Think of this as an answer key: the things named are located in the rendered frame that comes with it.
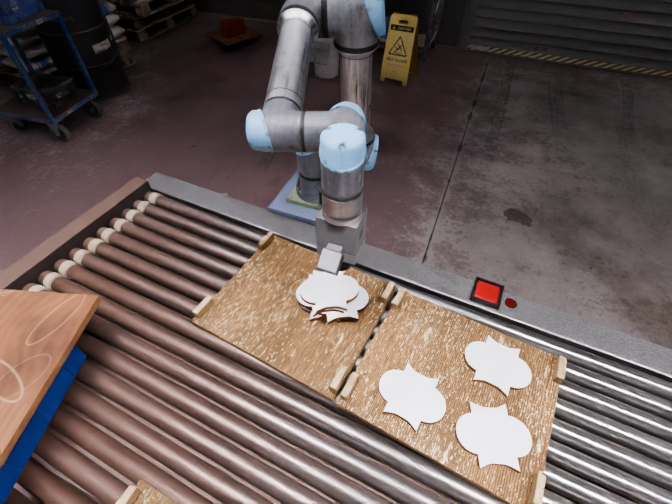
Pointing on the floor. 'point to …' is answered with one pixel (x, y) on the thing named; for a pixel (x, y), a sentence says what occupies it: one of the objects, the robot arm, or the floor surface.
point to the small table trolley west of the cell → (20, 121)
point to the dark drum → (96, 42)
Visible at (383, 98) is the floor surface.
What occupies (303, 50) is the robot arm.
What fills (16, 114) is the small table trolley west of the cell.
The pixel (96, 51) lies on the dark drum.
